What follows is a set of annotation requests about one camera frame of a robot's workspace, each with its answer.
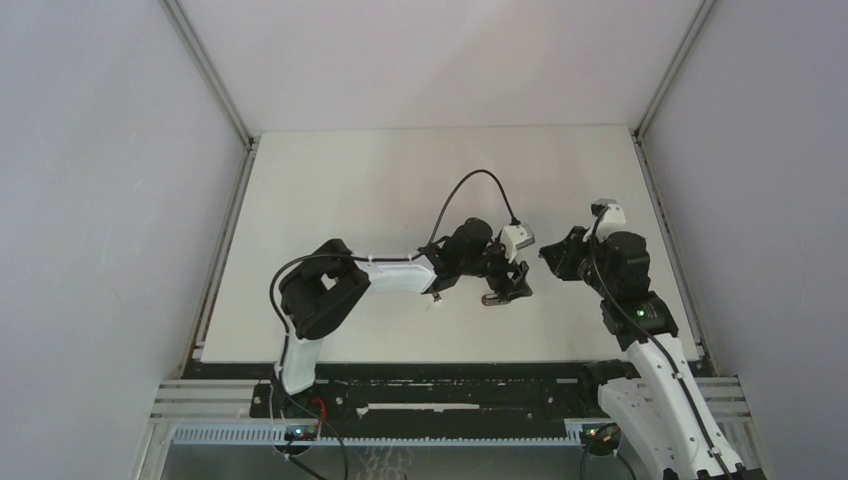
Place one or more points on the right aluminium frame post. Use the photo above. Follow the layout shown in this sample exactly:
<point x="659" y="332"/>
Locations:
<point x="685" y="47"/>

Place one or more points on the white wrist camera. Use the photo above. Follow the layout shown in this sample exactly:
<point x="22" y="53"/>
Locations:
<point x="515" y="238"/>
<point x="609" y="218"/>

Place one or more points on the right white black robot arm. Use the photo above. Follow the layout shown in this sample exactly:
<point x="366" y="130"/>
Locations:
<point x="659" y="407"/>

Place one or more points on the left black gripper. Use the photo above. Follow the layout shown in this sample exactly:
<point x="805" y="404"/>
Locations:
<point x="501" y="284"/>

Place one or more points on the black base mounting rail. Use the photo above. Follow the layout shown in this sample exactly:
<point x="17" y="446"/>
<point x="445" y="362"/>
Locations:
<point x="496" y="401"/>

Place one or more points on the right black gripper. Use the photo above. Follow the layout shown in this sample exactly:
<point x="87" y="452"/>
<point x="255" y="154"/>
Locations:
<point x="560" y="256"/>

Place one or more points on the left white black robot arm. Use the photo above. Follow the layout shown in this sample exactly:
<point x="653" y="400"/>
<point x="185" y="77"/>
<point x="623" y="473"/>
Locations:
<point x="313" y="295"/>

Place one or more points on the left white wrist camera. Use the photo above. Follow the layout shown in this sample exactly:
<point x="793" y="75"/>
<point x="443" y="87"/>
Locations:
<point x="515" y="238"/>

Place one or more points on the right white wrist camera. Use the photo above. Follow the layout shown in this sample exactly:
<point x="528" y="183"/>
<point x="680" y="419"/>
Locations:
<point x="609" y="218"/>

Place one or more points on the aluminium frame post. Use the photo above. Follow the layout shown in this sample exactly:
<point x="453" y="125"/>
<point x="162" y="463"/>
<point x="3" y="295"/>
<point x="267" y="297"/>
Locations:
<point x="685" y="47"/>
<point x="183" y="26"/>

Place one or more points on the tan stapler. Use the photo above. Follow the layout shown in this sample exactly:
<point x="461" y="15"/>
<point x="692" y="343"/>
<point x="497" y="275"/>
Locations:
<point x="491" y="300"/>

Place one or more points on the left aluminium frame post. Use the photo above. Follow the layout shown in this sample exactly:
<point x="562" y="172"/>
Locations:
<point x="183" y="26"/>

